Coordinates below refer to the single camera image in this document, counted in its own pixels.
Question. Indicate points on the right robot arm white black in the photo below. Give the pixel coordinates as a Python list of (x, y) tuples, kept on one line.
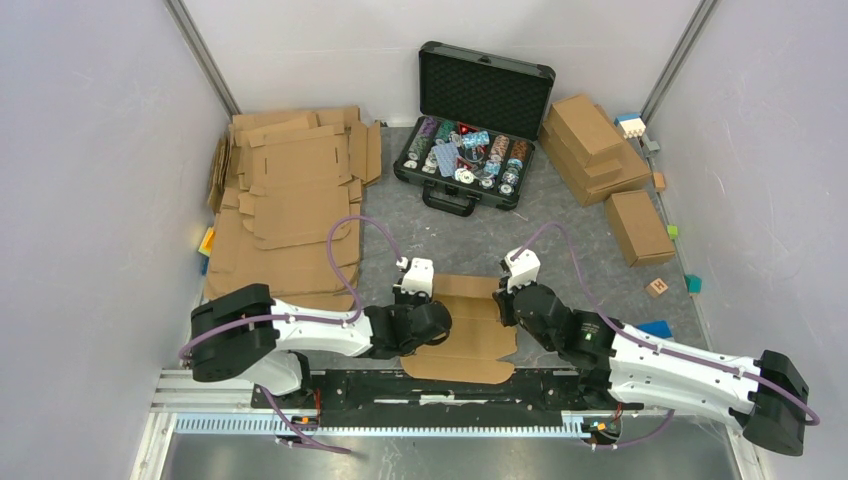
[(763, 397)]

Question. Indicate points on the blue green white block stack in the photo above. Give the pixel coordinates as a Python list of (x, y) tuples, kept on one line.
[(656, 330)]

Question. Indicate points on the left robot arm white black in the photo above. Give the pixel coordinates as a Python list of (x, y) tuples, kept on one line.
[(247, 334)]

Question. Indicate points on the black poker chip case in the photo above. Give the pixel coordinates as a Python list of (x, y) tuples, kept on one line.
[(473, 143)]

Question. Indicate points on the stack of flat cardboard sheets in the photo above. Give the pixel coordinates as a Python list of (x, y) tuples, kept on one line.
[(284, 187)]

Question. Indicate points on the orange yellow block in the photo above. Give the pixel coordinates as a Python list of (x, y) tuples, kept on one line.
[(206, 242)]

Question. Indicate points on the teal cube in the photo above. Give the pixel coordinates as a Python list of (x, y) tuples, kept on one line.
[(693, 284)]

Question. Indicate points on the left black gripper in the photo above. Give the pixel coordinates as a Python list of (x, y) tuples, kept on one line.
[(421, 296)]

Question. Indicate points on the blue white toy block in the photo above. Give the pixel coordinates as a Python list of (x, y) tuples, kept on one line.
[(630, 125)]

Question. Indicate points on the wooden letter H block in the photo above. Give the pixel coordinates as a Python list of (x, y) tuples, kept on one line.
[(657, 287)]

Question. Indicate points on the large folded cardboard box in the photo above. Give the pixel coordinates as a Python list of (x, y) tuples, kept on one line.
[(595, 183)]

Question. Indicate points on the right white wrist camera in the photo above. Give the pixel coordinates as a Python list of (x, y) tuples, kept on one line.
[(521, 266)]

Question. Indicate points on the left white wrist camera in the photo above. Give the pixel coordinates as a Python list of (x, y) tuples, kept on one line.
[(417, 276)]

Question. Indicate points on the small wooden cube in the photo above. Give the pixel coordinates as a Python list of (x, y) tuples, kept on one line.
[(659, 182)]

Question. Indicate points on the small folded cardboard box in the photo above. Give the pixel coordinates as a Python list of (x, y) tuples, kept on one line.
[(638, 229)]

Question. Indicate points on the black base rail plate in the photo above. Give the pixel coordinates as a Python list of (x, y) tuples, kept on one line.
[(391, 398)]

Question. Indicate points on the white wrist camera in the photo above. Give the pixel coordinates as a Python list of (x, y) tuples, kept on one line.
[(521, 266), (417, 276)]

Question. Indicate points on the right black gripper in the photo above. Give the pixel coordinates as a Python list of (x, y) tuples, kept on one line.
[(503, 298)]

